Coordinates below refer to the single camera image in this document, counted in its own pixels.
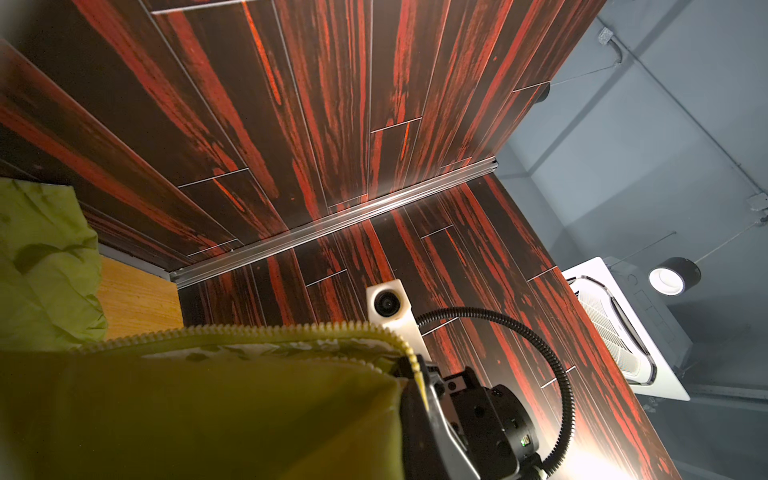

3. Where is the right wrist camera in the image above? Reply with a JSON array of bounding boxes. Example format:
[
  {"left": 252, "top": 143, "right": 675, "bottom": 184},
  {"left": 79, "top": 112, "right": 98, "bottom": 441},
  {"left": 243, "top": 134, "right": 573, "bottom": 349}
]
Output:
[{"left": 365, "top": 279, "right": 432, "bottom": 362}]

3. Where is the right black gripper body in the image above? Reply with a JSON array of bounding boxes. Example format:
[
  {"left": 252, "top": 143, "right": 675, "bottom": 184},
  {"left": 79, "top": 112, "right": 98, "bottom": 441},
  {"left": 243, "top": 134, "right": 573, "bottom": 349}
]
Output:
[{"left": 428, "top": 365, "right": 540, "bottom": 479}]

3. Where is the black ceiling spot lamp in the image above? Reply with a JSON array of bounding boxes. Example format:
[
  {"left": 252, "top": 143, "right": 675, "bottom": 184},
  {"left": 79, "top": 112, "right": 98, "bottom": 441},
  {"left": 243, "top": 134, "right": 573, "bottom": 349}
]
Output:
[{"left": 648, "top": 257, "right": 702, "bottom": 296}]

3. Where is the white ceiling air conditioner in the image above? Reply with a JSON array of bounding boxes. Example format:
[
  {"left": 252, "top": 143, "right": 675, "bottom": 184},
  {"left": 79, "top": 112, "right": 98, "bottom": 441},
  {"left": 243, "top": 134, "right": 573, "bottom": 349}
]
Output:
[{"left": 563, "top": 257, "right": 693, "bottom": 401}]

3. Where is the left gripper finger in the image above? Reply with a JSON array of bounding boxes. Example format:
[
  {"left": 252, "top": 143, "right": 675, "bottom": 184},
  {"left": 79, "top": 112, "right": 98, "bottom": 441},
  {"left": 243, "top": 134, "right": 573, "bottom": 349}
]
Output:
[{"left": 395, "top": 357, "right": 479, "bottom": 479}]

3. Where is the green jacket with cartoon print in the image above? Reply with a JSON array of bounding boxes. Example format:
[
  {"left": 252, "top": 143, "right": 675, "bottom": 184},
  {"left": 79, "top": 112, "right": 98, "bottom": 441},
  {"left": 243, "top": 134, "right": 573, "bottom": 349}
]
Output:
[{"left": 1, "top": 178, "right": 427, "bottom": 479}]

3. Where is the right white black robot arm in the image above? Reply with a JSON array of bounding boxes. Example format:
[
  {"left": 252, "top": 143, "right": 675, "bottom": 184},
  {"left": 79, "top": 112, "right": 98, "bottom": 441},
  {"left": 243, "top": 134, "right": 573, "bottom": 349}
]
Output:
[{"left": 415, "top": 306, "right": 576, "bottom": 479}]

